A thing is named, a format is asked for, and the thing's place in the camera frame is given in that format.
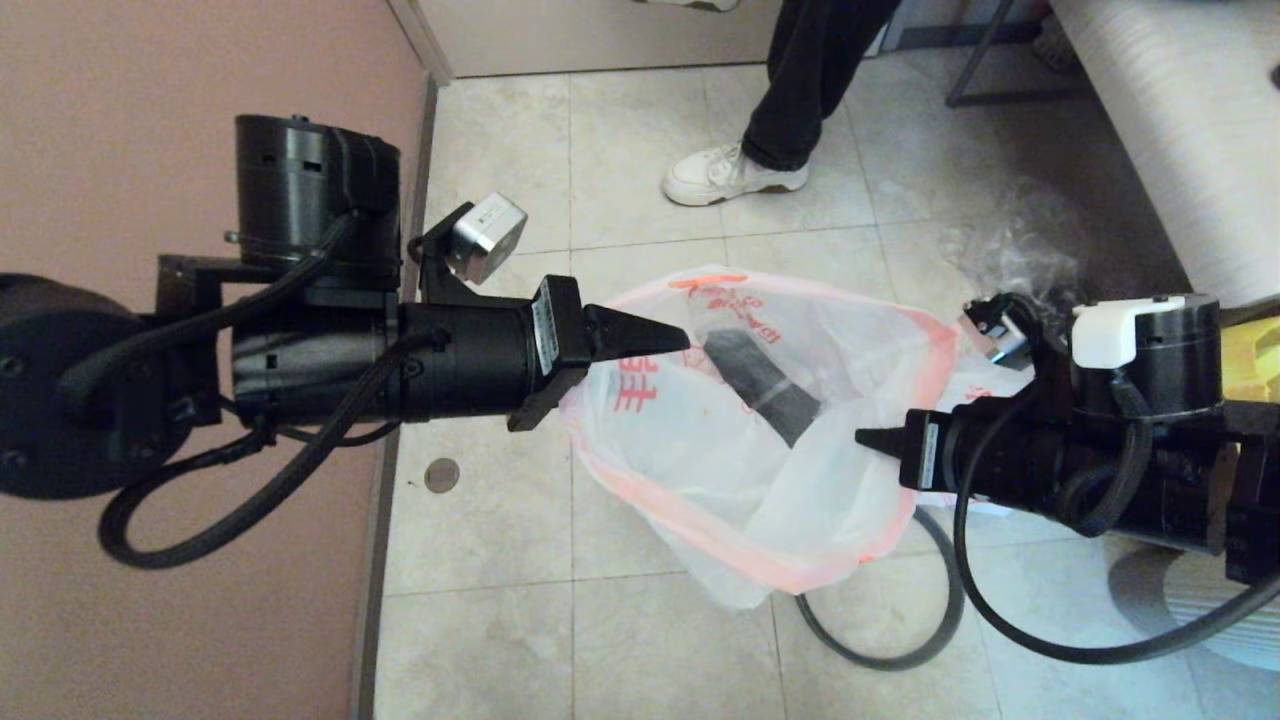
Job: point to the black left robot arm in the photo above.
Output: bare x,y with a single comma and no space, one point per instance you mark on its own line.
70,390

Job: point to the small left wrist camera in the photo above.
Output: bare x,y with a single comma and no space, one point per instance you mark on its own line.
487,235

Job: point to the beige striped sofa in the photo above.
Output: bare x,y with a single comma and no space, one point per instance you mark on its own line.
1180,130

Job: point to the white red-print plastic bag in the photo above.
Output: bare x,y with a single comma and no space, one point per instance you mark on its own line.
700,470

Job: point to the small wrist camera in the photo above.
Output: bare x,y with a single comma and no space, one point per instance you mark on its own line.
995,330
487,235

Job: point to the clear plastic bag with rubbish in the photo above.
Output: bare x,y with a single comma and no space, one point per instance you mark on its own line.
1030,240

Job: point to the white sneaker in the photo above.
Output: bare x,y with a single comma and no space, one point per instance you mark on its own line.
690,3
720,180

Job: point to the grey metal furniture leg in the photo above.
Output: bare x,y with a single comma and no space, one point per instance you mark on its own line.
975,55

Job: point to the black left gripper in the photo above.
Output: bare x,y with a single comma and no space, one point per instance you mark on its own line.
460,360

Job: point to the round striped grey stool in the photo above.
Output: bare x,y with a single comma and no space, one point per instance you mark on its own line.
1180,590

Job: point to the black round trash bin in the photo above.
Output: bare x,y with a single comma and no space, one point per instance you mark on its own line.
765,390

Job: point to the person's leg dark trousers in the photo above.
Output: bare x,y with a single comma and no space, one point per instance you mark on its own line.
810,80

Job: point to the yellow plastic bag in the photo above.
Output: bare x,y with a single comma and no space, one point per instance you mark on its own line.
1255,360

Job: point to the round metal floor drain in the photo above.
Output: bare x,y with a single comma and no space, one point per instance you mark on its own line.
442,476

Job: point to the small right wrist camera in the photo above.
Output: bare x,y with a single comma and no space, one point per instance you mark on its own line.
995,330

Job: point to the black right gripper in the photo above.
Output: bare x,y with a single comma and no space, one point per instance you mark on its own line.
1050,470

